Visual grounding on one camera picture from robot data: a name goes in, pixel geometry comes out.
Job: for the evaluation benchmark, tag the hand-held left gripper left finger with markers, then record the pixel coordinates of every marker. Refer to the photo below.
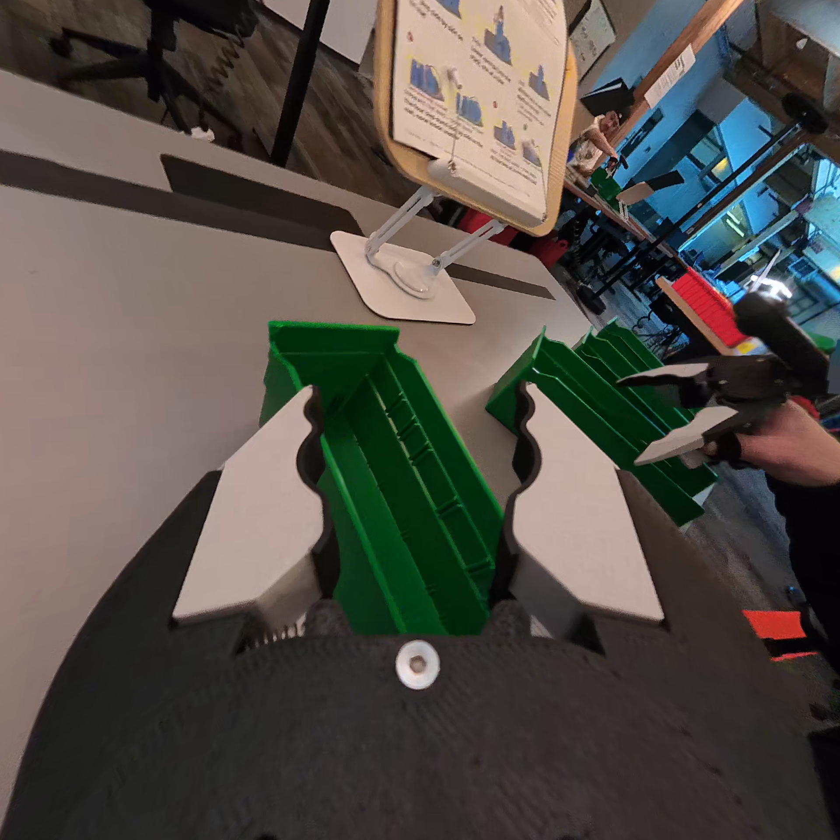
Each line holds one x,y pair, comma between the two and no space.
256,538

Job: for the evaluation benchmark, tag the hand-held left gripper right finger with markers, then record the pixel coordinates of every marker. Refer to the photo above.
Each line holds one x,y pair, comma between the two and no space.
584,538

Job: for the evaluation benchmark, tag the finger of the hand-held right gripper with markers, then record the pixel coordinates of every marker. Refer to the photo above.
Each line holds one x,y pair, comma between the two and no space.
695,433
669,375

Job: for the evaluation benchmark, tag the stack of nested green bins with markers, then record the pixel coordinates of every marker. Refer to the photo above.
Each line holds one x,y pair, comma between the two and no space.
590,407

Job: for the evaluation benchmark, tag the green plastic bin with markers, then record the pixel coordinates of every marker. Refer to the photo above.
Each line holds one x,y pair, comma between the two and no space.
407,472

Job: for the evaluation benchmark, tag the person's right forearm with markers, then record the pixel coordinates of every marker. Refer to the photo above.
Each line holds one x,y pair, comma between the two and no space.
814,538

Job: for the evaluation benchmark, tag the person's right hand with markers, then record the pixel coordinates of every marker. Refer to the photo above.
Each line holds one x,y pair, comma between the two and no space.
794,453

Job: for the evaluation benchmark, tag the red ribbed crate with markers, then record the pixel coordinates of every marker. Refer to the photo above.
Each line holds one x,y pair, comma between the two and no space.
709,305

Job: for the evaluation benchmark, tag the orange traffic cone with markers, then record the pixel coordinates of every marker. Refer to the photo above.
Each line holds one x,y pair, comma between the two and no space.
774,623

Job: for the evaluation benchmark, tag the printed board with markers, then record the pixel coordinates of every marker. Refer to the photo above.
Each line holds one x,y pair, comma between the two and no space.
485,131

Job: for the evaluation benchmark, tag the black table strip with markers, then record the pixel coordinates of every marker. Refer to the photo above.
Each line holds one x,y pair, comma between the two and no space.
98,190

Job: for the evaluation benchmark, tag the black pole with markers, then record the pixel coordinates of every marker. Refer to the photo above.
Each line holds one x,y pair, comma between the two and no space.
298,79

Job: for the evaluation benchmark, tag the black office chair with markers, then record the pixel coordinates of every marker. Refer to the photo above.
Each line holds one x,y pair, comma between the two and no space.
161,52

